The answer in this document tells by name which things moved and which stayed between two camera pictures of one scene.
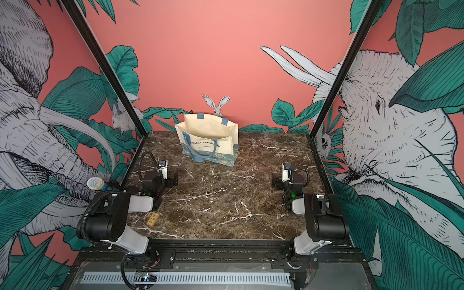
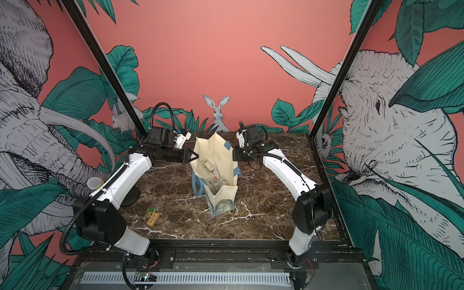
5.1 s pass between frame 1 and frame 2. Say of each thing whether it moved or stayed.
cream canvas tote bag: moved
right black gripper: moved
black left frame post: stayed
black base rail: stayed
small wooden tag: stayed
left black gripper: moved
